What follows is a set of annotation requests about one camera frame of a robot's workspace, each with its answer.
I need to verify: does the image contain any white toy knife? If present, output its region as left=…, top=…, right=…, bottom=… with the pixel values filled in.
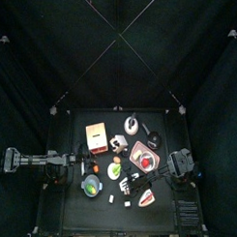
left=80, top=160, right=87, bottom=177

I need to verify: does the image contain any white red cake slice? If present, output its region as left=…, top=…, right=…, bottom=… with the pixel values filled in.
left=136, top=189, right=157, bottom=209

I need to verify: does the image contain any red toy fruit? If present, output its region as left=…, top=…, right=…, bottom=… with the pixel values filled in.
left=140, top=158, right=151, bottom=169

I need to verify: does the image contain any white round plate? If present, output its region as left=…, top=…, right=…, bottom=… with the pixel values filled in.
left=106, top=162, right=123, bottom=181

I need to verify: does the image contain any green toy vegetable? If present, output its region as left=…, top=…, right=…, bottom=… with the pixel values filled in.
left=111, top=163, right=123, bottom=177

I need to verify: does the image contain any grey bowl with vegetables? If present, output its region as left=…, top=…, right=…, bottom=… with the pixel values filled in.
left=79, top=173, right=104, bottom=199

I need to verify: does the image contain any small metal bowl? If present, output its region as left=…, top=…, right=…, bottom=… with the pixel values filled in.
left=138, top=151, right=156, bottom=173

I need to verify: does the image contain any yellow green toy fruit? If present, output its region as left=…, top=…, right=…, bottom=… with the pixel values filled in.
left=86, top=183, right=98, bottom=195

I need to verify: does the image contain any pink rectangular tray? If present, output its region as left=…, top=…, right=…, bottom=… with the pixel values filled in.
left=128, top=139, right=161, bottom=175

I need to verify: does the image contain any black toy frying pan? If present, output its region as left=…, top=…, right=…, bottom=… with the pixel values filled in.
left=141, top=122, right=163, bottom=152

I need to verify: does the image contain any white toy kettle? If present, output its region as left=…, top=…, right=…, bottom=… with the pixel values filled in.
left=123, top=112, right=140, bottom=136

